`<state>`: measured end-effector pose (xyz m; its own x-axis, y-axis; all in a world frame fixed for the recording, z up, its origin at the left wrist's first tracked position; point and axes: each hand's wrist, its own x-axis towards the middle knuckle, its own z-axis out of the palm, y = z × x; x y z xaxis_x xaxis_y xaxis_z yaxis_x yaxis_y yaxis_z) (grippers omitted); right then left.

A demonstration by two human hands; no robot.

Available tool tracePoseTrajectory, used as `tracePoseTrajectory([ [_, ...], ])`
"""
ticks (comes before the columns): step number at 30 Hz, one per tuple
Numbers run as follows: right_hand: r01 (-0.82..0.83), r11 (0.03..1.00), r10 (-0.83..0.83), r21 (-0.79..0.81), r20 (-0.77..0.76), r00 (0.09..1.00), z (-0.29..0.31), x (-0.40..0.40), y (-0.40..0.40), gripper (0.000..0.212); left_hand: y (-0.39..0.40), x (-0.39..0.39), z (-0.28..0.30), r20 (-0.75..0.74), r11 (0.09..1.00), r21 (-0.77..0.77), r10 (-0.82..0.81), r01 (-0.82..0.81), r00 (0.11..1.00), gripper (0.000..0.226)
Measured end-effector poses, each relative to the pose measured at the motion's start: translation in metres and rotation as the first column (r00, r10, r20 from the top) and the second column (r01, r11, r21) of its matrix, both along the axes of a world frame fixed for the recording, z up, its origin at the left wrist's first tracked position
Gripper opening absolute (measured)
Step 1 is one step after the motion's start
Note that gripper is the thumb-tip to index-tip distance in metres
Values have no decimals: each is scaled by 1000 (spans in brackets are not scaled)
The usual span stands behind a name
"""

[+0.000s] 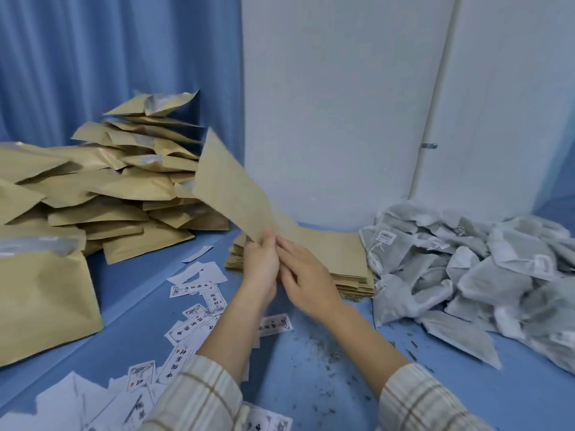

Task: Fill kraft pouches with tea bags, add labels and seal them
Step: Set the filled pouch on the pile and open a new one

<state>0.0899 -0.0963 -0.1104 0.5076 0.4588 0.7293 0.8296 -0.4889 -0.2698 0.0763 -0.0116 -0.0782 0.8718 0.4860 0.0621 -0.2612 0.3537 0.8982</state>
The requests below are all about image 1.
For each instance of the person's right hand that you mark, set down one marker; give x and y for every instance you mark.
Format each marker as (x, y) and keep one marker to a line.
(310, 282)

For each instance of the person's left hand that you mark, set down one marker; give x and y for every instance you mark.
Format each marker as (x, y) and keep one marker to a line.
(260, 264)

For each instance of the stack of kraft pouches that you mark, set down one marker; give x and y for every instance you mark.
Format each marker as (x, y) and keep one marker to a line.
(341, 255)

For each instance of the kraft pouch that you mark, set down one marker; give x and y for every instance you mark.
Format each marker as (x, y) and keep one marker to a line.
(229, 188)

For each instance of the white paper labels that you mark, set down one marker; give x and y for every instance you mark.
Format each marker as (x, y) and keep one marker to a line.
(188, 327)

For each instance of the pile of white tea bags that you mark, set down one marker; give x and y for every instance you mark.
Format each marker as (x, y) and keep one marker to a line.
(476, 282)

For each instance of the pile of kraft pouches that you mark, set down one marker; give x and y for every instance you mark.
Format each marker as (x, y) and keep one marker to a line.
(90, 197)

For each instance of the person's left forearm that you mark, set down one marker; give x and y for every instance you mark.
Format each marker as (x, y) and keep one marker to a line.
(211, 377)

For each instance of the blue table cover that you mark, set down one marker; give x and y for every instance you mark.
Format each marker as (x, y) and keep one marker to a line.
(449, 390)

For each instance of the grey pipe clamp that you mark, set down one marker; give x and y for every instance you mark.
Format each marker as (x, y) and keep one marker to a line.
(429, 145)

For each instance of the blue curtain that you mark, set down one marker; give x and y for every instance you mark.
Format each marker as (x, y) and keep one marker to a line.
(112, 49)
(559, 184)

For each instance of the white wall pipe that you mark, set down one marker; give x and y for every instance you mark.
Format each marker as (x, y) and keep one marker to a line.
(431, 107)

